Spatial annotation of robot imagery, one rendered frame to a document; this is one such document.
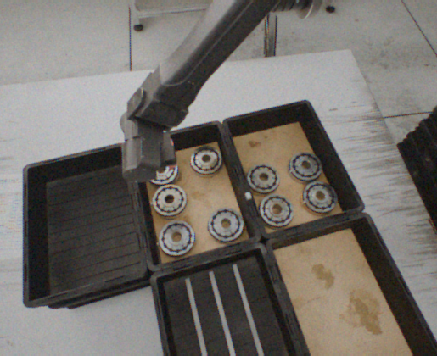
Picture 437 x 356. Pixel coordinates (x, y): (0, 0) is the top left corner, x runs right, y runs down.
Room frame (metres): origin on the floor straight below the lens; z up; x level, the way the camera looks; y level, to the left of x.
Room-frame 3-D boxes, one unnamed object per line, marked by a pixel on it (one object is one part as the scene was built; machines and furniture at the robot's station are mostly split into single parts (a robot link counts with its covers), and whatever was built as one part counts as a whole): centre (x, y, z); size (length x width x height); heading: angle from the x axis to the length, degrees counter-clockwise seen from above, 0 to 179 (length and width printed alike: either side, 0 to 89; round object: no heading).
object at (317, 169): (0.44, -0.28, 0.86); 0.10 x 0.10 x 0.01
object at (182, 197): (0.32, 0.15, 0.86); 0.10 x 0.10 x 0.01
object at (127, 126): (0.31, 0.15, 1.24); 0.07 x 0.06 x 0.07; 8
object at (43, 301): (0.25, 0.37, 0.92); 0.40 x 0.30 x 0.02; 16
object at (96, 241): (0.25, 0.37, 0.87); 0.40 x 0.30 x 0.11; 16
